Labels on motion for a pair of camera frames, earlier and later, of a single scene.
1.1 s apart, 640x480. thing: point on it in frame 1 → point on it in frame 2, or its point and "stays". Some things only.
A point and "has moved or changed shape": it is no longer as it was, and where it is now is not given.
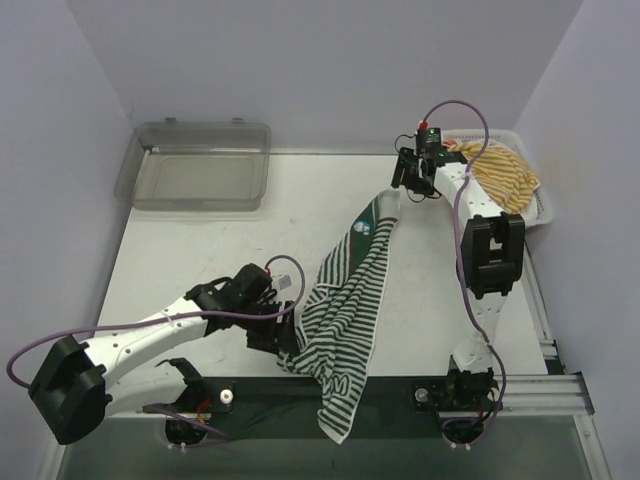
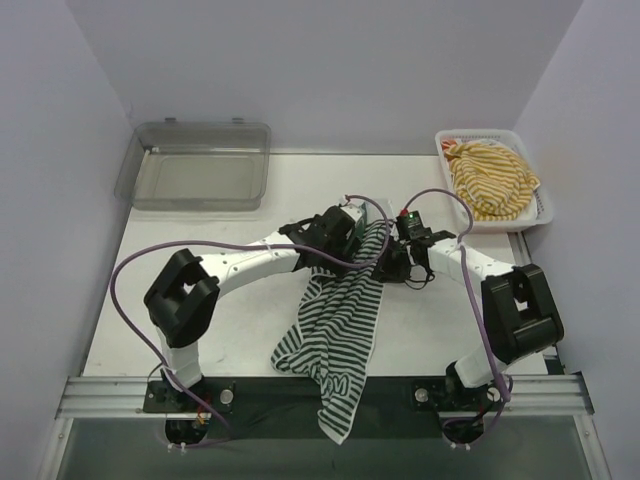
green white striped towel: x=342 y=331 has moved or changed shape
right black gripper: x=405 y=170 → x=392 y=262
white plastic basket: x=543 y=214 stays
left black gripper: x=279 y=330 → x=347 y=236
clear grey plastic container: x=195 y=167 stays
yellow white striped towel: x=510 y=184 stays
